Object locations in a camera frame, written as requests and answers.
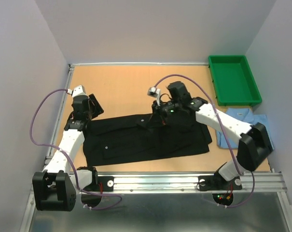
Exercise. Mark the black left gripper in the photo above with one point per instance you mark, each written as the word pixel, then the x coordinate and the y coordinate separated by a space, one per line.
pixel 97 108

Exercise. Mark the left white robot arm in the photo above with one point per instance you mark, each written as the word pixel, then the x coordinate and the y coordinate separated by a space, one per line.
pixel 57 185

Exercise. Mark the front aluminium rail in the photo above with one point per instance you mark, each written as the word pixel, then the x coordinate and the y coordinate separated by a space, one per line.
pixel 180 182

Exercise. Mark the black long sleeve shirt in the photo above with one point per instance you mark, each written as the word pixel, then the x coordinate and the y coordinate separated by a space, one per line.
pixel 126 139

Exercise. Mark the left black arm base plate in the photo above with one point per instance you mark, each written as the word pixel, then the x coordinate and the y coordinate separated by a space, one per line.
pixel 102 184

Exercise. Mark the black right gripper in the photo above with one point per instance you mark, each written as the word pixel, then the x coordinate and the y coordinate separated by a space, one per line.
pixel 157 107

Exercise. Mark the green plastic bin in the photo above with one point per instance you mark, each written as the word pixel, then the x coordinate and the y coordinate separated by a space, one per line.
pixel 233 81

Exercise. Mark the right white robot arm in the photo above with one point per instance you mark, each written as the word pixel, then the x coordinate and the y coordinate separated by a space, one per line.
pixel 253 141

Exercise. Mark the light blue folded shirt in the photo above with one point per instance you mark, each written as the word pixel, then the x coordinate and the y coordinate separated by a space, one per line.
pixel 245 115

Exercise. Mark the aluminium table frame rail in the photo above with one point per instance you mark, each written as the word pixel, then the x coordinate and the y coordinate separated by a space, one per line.
pixel 53 141

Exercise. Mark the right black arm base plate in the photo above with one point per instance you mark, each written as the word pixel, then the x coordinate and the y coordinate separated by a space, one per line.
pixel 217 183

